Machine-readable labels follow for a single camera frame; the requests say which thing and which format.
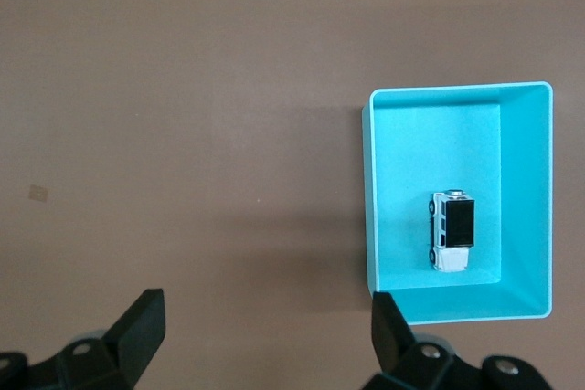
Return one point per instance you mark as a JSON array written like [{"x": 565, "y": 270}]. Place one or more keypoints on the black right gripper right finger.
[{"x": 393, "y": 349}]

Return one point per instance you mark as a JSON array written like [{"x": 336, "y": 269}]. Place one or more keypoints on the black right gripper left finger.
[{"x": 137, "y": 335}]

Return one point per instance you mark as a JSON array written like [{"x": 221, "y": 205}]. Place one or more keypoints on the white jeep toy black roof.
[{"x": 457, "y": 230}]

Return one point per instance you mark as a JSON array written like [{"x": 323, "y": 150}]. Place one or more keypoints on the cyan plastic bin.
[{"x": 402, "y": 157}]

